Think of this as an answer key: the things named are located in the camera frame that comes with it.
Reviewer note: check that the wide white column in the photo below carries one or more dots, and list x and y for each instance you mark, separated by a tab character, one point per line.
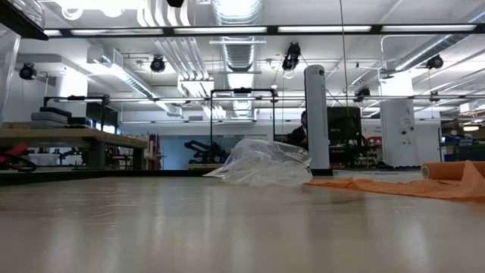
398	132

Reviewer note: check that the black aluminium table frame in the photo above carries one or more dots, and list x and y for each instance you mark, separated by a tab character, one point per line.
76	177

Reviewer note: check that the black overhead rig beam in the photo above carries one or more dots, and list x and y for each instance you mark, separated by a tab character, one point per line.
377	29

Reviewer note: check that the ribbed silver ceiling duct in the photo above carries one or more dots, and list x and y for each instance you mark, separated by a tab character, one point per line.
240	57

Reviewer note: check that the red shelving unit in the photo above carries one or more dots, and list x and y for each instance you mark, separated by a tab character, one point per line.
153	151

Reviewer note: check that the red and black tool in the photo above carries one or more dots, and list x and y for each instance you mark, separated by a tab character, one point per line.
19	149

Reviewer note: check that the black neighbouring robot arm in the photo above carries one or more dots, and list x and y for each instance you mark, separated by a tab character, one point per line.
204	151

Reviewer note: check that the black cabinet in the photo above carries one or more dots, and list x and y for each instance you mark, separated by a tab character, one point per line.
345	129

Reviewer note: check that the clear plastic bag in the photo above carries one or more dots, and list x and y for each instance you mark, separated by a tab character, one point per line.
265	163

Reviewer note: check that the slim white pillar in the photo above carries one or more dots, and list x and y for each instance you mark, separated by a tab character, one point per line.
316	113

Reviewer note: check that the long silver ceiling duct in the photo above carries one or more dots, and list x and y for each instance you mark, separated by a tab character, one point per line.
428	49

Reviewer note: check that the orange elastic bandage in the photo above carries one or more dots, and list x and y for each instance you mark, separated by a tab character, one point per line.
417	188

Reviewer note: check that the person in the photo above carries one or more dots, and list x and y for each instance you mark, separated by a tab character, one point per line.
299	134

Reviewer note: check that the stacked grey pads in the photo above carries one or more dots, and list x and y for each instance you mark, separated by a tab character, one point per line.
49	117

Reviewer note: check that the shelf with blue bins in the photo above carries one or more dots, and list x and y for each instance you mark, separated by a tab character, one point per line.
458	148

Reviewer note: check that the wooden workbench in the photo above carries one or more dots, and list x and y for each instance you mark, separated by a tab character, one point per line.
57	136

